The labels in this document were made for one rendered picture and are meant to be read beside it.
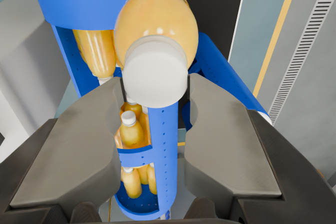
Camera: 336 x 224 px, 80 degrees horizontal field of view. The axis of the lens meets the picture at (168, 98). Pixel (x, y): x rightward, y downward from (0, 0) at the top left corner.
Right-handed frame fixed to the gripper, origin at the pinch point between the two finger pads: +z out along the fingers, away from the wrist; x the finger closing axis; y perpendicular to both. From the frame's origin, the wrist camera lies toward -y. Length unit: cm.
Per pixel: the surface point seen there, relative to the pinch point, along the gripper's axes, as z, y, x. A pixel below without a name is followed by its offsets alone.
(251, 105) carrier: 57, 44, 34
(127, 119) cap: 32.0, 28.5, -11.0
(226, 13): 142, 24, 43
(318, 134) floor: 195, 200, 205
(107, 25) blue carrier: 23.7, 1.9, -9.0
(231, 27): 144, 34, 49
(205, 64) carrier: 93, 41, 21
